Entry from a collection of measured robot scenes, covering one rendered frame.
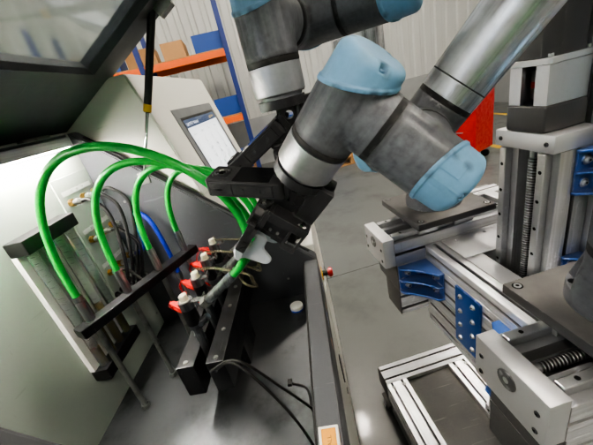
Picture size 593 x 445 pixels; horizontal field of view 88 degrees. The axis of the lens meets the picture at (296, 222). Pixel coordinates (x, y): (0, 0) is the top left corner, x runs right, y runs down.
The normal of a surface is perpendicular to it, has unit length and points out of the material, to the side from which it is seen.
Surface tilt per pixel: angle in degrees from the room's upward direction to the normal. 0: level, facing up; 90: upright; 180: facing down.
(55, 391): 90
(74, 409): 90
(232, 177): 15
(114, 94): 90
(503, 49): 104
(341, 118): 99
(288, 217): 45
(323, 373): 0
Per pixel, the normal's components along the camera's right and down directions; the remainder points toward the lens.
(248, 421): -0.22, -0.89
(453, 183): -0.21, 0.37
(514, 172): -0.96, 0.27
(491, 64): -0.02, 0.62
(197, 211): 0.02, 0.40
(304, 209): -0.23, 0.63
